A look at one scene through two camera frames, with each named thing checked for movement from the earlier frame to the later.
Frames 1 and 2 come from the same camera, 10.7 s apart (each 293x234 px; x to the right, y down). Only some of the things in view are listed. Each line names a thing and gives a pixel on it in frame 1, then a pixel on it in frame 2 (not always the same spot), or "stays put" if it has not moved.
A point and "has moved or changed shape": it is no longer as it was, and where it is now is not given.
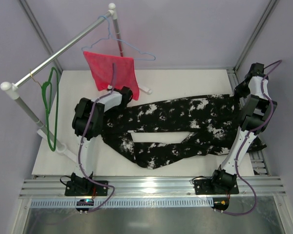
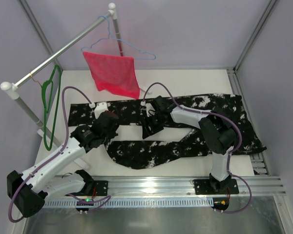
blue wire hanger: [109, 36] stays put
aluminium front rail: [52, 186] stays put
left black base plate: [83, 188] stays put
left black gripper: [126, 95] to [110, 121]
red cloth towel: [101, 66] stays put
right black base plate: [205, 186] stays put
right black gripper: [240, 88] to [151, 121]
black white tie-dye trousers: [209, 120] has moved or changed shape
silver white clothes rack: [10, 90] stays put
